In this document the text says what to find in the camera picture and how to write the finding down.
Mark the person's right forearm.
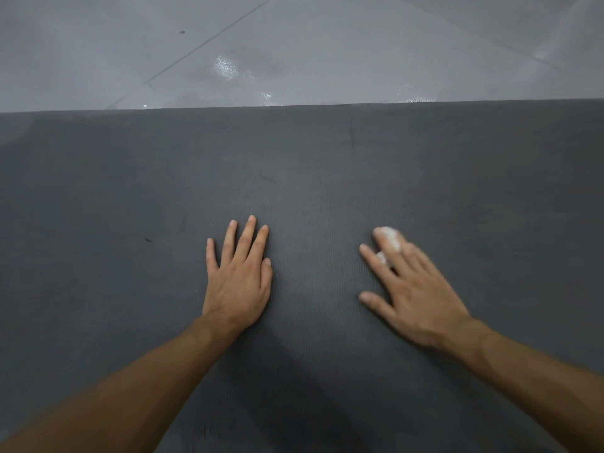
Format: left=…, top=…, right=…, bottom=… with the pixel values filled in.
left=444, top=318, right=604, bottom=453

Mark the person's left hand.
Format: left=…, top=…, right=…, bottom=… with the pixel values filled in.
left=201, top=215, right=274, bottom=336

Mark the person's right hand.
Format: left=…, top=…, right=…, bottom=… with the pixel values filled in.
left=358, top=227, right=474, bottom=350

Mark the person's left forearm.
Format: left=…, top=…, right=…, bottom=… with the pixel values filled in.
left=0, top=316, right=237, bottom=453

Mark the dark grey floor mat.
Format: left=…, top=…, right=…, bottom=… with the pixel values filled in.
left=0, top=99, right=604, bottom=453

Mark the white tissue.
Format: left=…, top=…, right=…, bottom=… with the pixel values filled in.
left=373, top=226, right=406, bottom=267

